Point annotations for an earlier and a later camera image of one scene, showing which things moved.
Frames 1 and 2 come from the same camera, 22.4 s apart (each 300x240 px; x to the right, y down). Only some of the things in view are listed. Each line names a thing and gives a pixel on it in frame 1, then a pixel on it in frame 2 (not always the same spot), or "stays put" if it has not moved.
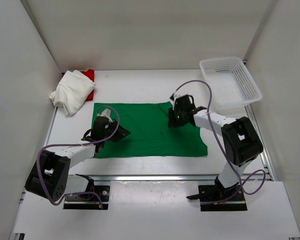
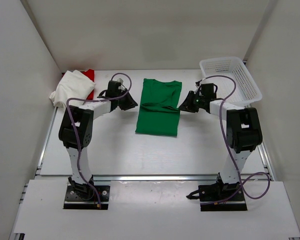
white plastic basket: x=233 y=86 stays put
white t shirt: x=73 y=88 stays put
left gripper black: x=121 y=133 → x=130 y=103
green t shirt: x=150 y=136 → x=159 y=113
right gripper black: x=174 y=122 → x=188 y=106
